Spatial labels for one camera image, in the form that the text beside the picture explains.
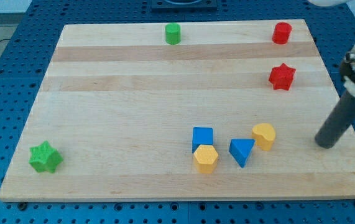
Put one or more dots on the green star block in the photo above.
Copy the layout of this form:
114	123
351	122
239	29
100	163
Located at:
45	158

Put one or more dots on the red star block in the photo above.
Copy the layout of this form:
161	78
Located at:
281	77

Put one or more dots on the yellow hexagon block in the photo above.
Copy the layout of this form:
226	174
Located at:
205	159

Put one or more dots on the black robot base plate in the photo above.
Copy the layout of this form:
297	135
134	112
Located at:
163	5

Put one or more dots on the yellow heart block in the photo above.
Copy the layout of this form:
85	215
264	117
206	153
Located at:
264	135

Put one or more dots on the blue triangle block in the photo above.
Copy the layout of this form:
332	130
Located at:
241	149

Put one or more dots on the red cylinder block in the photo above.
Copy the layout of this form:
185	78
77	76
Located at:
281	34

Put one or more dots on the blue cube block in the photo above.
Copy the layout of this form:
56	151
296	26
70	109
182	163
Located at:
201	135

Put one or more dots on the wooden board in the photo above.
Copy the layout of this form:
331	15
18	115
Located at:
120	104

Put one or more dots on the green cylinder block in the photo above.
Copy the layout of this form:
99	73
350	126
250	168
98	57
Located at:
172	33

